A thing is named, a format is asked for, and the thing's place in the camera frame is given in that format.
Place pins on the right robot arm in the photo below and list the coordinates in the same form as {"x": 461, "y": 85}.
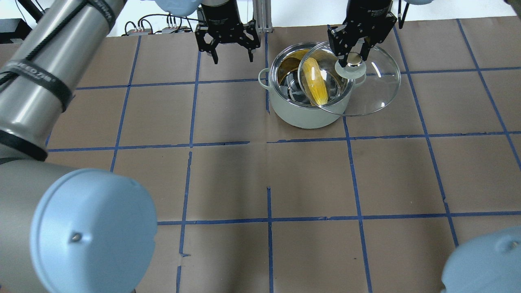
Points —
{"x": 489, "y": 263}

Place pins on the aluminium frame post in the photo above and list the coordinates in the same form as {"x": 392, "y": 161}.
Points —
{"x": 262, "y": 15}

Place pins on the glass pot lid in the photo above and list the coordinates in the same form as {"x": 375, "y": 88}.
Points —
{"x": 361, "y": 88}

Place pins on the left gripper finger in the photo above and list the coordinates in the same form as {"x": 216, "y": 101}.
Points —
{"x": 250, "y": 53}
{"x": 213, "y": 53}

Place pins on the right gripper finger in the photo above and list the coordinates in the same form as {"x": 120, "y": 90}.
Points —
{"x": 365, "y": 50}
{"x": 342, "y": 57}

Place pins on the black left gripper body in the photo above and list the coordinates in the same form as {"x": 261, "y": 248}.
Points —
{"x": 222, "y": 15}

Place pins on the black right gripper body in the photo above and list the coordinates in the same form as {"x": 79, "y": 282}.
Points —
{"x": 369, "y": 14}

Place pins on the yellow corn cob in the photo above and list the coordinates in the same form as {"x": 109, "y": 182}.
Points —
{"x": 315, "y": 81}

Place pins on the pale green steel pot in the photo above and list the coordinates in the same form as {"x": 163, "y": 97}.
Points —
{"x": 287, "y": 99}

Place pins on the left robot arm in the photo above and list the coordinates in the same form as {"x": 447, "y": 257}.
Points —
{"x": 64, "y": 229}

